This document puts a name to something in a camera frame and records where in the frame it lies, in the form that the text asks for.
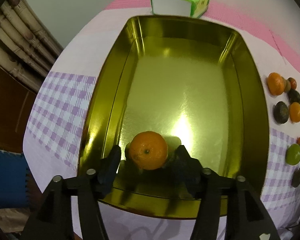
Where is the gold maroon toffee tin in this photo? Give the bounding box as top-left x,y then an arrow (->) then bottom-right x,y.
78,15 -> 269,219

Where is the orange tangerine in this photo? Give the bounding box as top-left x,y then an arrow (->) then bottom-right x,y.
267,72 -> 285,96
128,131 -> 168,171

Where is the green tomato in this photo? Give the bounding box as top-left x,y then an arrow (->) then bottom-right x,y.
285,144 -> 300,166

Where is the smooth orange fruit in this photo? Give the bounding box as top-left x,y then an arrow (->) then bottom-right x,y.
289,102 -> 300,123

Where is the bamboo curtain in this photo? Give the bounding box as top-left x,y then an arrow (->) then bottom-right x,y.
0,0 -> 63,92

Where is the dark passion fruit back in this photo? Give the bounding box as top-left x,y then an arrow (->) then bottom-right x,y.
287,89 -> 300,104

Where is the green tissue pack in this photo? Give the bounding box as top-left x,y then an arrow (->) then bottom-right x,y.
150,0 -> 210,18

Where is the small red tomato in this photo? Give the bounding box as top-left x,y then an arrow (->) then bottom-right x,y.
288,77 -> 297,90

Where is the blue foam mat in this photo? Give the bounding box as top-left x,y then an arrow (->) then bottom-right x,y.
0,150 -> 30,209

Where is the orange tangerine back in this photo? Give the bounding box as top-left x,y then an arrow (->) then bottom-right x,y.
267,72 -> 285,96

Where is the left green longan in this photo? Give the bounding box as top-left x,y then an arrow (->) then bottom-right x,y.
284,79 -> 291,93

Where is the pink purple checked tablecloth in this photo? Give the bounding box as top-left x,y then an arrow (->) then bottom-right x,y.
23,0 -> 300,239

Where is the dark wrinkled passion fruit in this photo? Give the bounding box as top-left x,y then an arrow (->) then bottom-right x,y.
273,101 -> 289,124

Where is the dark passion fruit front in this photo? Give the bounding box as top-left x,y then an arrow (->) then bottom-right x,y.
291,168 -> 300,188

